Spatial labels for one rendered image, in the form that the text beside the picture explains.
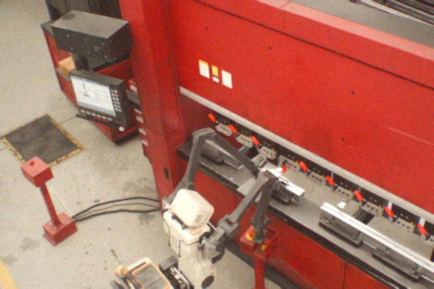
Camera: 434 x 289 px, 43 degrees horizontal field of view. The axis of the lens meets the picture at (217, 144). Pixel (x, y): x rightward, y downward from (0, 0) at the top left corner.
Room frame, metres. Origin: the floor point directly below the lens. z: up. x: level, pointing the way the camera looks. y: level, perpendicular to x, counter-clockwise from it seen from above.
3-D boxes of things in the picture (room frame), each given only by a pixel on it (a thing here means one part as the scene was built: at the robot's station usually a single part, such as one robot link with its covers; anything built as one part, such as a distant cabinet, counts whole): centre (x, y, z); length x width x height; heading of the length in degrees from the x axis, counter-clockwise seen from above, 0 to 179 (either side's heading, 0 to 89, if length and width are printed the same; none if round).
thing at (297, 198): (2.77, -0.41, 0.92); 0.39 x 0.06 x 0.10; 43
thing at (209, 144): (3.22, 0.00, 0.92); 0.50 x 0.06 x 0.10; 43
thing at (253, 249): (2.44, -0.22, 0.75); 0.20 x 0.16 x 0.18; 51
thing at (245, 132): (2.98, -0.22, 1.26); 0.15 x 0.09 x 0.17; 43
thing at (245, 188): (2.71, -0.26, 1.00); 0.26 x 0.18 x 0.01; 133
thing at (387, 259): (2.03, -1.01, 0.89); 0.30 x 0.05 x 0.03; 43
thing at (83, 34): (3.45, 0.79, 1.53); 0.51 x 0.25 x 0.85; 58
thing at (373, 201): (2.24, -0.89, 1.26); 0.15 x 0.09 x 0.17; 43
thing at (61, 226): (3.37, 1.47, 0.41); 0.25 x 0.20 x 0.83; 133
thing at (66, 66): (4.47, 1.26, 1.04); 0.30 x 0.26 x 0.12; 33
